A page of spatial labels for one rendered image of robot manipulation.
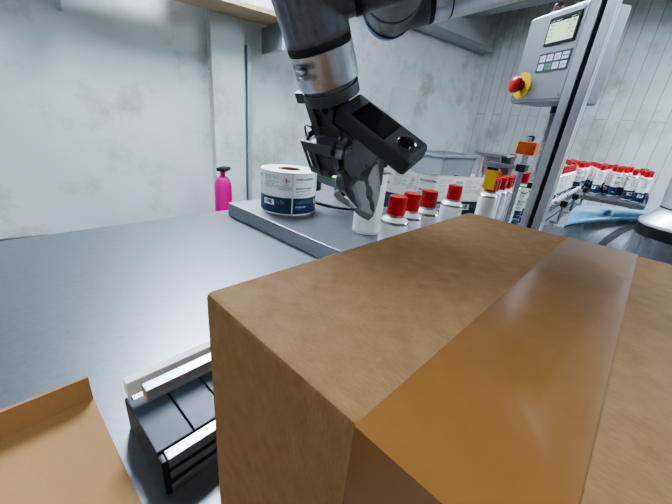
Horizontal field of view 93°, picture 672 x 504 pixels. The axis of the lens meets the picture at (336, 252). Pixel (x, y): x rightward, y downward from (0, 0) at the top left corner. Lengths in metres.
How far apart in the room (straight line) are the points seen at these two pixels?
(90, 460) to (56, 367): 0.19
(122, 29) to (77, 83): 0.56
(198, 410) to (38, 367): 0.29
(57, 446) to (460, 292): 0.47
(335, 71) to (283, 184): 0.74
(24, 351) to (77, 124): 2.90
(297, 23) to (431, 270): 0.29
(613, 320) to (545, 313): 0.03
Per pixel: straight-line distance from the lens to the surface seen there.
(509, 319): 0.18
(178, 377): 0.36
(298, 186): 1.12
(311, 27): 0.40
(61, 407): 0.56
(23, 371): 0.66
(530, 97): 0.99
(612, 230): 0.63
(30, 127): 3.50
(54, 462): 0.51
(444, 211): 0.82
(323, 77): 0.41
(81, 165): 3.52
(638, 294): 0.27
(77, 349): 0.67
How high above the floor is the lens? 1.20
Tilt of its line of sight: 22 degrees down
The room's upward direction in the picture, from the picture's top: 6 degrees clockwise
